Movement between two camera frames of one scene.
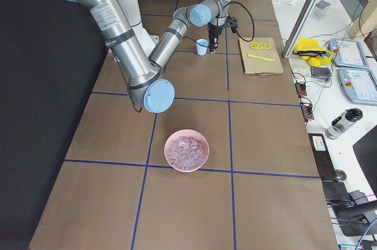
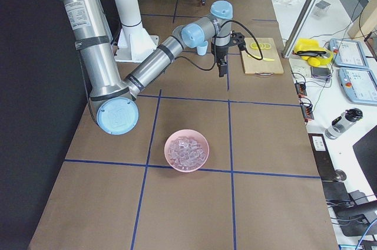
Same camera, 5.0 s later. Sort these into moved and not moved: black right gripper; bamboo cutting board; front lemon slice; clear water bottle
Moved: black right gripper
Not moved: front lemon slice; clear water bottle; bamboo cutting board
